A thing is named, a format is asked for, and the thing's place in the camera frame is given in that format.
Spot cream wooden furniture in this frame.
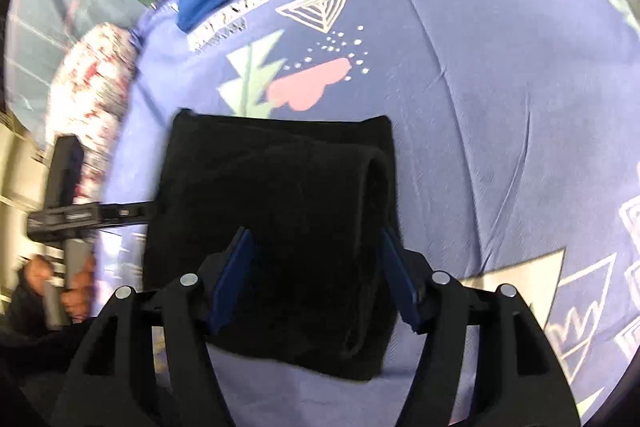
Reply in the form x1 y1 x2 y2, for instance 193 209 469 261
0 107 53 260

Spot blue printed bed sheet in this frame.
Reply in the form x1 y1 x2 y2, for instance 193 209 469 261
95 0 640 427

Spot person's left hand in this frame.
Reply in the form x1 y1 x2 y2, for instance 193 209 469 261
22 254 97 321

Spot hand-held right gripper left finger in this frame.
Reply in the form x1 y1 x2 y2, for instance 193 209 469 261
50 227 253 427

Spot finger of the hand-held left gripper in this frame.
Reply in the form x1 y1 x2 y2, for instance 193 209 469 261
97 202 160 226

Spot grey plaid cloth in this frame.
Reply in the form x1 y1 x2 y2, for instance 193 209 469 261
5 0 147 132

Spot red floral blanket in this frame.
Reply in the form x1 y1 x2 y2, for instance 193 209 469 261
45 23 142 208

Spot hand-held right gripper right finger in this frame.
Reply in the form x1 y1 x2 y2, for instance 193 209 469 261
381 227 581 427

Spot black pants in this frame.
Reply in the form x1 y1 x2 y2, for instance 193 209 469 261
142 108 401 382

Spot person's left forearm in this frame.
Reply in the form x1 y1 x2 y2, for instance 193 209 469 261
0 264 51 340

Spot person's dark clothing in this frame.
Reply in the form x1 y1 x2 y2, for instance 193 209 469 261
0 322 93 427

